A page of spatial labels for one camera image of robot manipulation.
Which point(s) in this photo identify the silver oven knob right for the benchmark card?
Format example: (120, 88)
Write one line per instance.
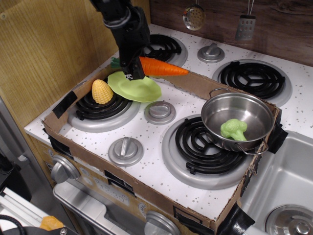
(158, 224)

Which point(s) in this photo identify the yellow toy corn cob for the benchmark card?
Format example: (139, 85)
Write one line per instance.
(101, 92)

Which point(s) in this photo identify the black burner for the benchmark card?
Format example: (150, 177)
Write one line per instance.
(167, 49)
(89, 116)
(193, 159)
(261, 79)

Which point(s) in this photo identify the silver sink drain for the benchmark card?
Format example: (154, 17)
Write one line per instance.
(290, 220)

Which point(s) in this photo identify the orange object lower left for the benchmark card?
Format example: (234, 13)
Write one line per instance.
(50, 223)

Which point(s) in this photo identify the stainless steel pot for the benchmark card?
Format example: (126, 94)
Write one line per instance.
(224, 105)

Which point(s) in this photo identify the oven door handle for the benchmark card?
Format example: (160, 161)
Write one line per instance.
(97, 215)

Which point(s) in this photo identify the back left black burner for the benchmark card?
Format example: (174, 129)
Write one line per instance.
(167, 49)

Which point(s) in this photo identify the front left black burner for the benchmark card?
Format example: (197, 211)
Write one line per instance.
(89, 116)

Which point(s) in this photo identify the silver oven knob left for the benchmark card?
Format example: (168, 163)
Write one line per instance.
(63, 170)

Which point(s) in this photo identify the orange toy carrot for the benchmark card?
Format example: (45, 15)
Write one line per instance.
(154, 67)

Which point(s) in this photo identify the silver oven knob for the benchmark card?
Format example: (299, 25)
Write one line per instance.
(158, 224)
(63, 170)

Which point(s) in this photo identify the back right black burner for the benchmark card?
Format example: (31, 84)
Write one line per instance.
(261, 79)

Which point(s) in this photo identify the hanging grey spatula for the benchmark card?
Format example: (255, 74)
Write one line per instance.
(246, 24)

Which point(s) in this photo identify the light green plastic plate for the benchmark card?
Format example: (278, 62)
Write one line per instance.
(140, 90)

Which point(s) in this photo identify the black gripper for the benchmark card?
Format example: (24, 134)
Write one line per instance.
(131, 38)

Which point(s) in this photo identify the silver knob back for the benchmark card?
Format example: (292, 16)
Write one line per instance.
(211, 54)

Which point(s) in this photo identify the silver sink basin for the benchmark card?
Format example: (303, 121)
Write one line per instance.
(283, 178)

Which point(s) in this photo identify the green toy broccoli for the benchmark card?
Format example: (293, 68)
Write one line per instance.
(234, 128)

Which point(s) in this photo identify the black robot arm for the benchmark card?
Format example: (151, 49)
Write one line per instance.
(114, 12)

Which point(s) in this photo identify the hanging metal strainer spoon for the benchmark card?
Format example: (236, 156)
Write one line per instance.
(194, 16)

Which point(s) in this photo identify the front right black burner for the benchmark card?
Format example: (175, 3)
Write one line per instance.
(193, 159)

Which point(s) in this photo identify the silver knob centre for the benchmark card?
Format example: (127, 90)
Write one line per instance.
(160, 113)

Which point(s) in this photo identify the silver knob front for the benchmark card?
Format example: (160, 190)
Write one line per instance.
(126, 152)

